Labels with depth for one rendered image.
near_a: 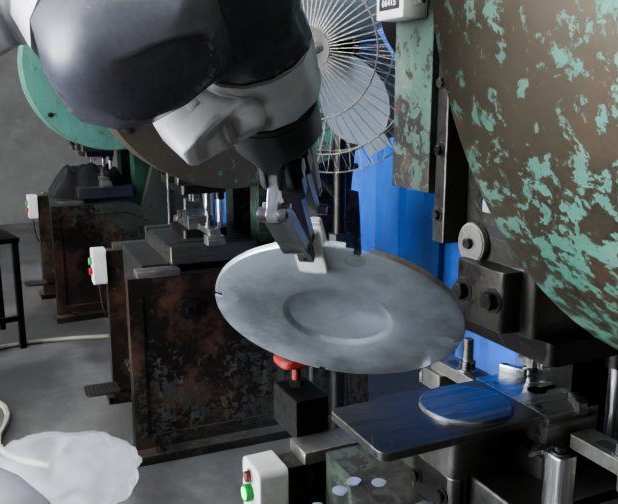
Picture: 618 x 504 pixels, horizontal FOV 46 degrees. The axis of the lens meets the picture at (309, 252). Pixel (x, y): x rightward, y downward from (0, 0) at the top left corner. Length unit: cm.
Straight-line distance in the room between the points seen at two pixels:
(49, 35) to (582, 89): 31
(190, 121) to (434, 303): 37
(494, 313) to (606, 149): 53
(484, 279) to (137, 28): 64
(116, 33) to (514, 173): 28
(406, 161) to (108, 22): 70
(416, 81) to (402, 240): 241
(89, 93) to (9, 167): 693
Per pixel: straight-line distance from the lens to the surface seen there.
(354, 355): 92
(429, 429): 96
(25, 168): 739
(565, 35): 46
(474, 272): 99
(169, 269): 240
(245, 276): 80
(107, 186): 410
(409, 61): 107
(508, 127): 52
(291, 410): 123
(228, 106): 52
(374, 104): 167
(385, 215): 357
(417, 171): 105
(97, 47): 45
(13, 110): 736
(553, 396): 109
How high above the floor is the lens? 119
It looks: 12 degrees down
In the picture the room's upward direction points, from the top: straight up
